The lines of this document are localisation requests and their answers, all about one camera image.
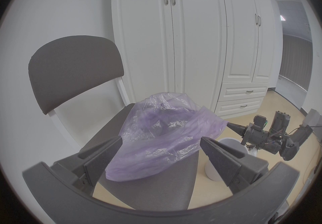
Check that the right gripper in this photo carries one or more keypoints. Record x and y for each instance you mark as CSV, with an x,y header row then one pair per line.
x,y
256,138

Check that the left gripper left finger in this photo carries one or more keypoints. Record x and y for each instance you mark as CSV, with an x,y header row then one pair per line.
x,y
100,161

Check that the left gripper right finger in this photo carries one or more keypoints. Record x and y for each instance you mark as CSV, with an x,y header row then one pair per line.
x,y
224,162

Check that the purple plastic bag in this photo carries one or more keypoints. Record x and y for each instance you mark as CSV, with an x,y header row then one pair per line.
x,y
163,137

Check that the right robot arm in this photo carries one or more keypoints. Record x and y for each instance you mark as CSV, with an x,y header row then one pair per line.
x,y
280,122

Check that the white trash bin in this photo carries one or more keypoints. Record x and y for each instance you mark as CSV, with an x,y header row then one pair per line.
x,y
234,146

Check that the grey curtain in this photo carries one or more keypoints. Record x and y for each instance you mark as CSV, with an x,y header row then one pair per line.
x,y
295,61

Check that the white chair grey seat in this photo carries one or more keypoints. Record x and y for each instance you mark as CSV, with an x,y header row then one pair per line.
x,y
75,66

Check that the white wardrobe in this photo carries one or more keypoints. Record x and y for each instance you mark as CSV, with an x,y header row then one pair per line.
x,y
196,41

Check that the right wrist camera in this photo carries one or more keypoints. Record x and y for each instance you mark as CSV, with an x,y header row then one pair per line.
x,y
259,121

